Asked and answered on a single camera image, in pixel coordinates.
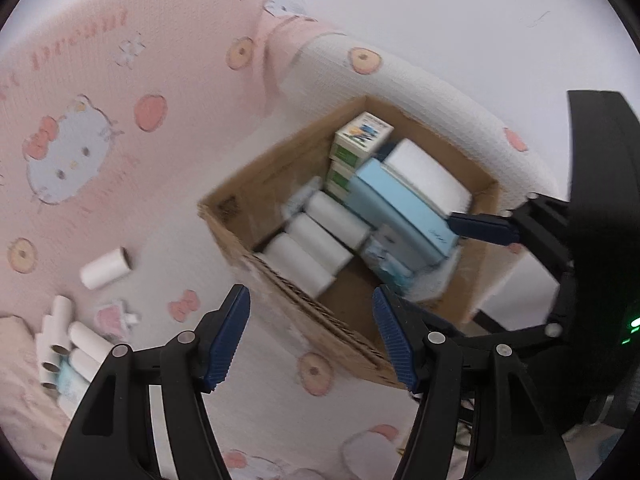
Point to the white foam block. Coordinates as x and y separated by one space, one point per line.
427 178

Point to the light blue tissue pack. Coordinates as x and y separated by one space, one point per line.
71 389

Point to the green white carton box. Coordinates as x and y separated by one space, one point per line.
353 145

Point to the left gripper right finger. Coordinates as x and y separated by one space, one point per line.
481 380

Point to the brown cardboard box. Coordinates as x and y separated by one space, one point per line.
252 207

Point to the pink white squeeze tube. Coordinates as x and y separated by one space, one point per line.
114 321

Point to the small blue patterned packet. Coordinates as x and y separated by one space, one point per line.
380 253

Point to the white cardboard tube angled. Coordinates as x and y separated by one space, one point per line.
88 341

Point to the pink cartoon blanket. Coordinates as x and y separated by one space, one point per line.
119 116

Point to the large white cardboard tube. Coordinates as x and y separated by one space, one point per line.
83 364

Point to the cardboard tube far left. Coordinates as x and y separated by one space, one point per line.
47 379

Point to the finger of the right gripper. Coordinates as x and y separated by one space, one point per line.
487 228

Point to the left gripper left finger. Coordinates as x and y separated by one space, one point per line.
111 434

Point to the light blue box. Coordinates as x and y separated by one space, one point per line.
404 225

